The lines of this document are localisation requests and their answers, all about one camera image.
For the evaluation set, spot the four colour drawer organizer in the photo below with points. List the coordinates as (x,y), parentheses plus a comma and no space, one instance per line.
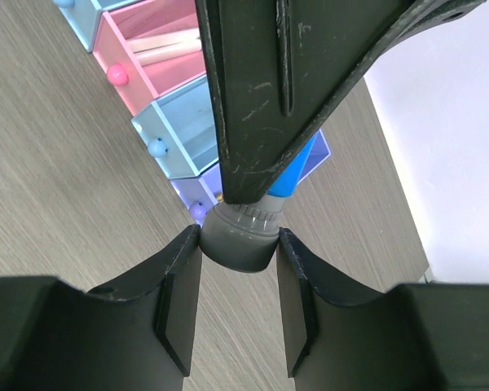
(169,100)

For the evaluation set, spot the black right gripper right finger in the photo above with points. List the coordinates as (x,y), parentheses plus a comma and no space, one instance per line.
(342,335)

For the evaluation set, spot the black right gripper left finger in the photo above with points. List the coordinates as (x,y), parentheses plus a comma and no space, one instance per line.
(134,332)

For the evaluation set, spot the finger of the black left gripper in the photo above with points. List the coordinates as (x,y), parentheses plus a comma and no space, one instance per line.
(278,69)

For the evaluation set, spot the blue grey glue stick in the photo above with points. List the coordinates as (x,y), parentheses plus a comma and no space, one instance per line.
(243,237)

